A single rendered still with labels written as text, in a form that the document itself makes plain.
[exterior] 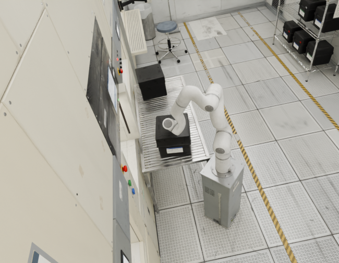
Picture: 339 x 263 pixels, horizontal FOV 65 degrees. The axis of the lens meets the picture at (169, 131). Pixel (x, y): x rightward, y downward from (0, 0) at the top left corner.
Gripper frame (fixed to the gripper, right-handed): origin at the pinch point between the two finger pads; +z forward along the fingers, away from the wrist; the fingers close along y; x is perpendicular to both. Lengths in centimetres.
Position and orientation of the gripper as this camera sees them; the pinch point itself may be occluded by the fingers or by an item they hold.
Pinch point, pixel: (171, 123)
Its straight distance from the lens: 226.5
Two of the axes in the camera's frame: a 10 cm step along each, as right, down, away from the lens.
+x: 1.1, 9.9, 0.1
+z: 0.9, -0.2, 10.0
